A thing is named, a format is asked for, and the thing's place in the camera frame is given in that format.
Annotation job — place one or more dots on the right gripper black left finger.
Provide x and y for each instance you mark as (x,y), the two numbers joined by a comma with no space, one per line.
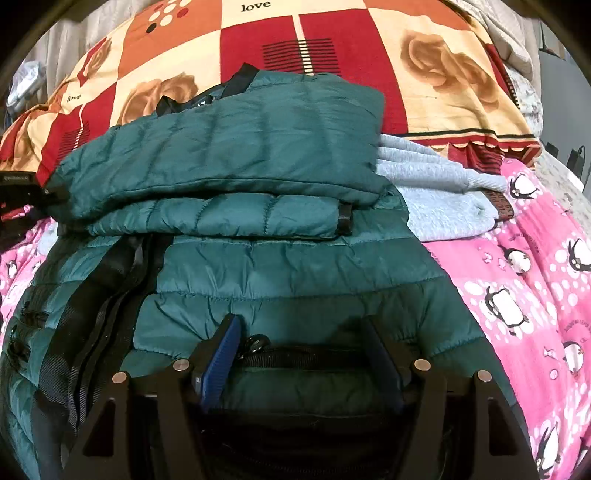
(142,428)

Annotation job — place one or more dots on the dark green puffer jacket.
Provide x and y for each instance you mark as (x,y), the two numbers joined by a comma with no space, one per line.
(304,411)

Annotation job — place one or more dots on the red orange rose blanket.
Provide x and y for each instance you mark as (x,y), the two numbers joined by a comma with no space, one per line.
(443,79)

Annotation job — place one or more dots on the pink penguin bed sheet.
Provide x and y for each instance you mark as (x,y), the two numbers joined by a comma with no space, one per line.
(531,299)

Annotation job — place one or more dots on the grey folded sweatshirt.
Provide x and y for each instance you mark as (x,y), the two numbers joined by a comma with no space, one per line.
(445,200)

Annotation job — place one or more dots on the grey white patterned cloth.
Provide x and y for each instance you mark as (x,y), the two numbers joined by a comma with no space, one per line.
(513,36)

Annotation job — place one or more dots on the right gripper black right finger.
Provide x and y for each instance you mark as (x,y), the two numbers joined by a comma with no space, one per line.
(441,425)

